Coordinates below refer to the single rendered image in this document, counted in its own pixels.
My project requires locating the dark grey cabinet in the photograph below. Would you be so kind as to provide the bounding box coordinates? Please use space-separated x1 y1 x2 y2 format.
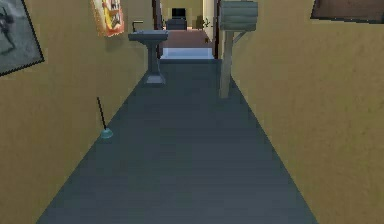
165 18 188 31

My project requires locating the black television set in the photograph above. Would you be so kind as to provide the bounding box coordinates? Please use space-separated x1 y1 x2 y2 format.
171 7 187 20

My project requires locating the grey pedestal sink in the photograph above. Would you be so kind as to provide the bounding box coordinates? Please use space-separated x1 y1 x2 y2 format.
128 29 170 85

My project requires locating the teal plunger with black handle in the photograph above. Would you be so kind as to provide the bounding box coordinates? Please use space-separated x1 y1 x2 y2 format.
96 96 114 140

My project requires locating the yellow and red wall poster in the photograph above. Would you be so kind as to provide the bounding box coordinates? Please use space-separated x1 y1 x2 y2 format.
90 0 126 38

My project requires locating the brown framed wall picture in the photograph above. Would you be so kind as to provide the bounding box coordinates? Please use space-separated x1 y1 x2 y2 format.
310 0 384 25

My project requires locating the grey framed wall picture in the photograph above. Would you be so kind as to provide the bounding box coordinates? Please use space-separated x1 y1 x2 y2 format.
0 0 46 77

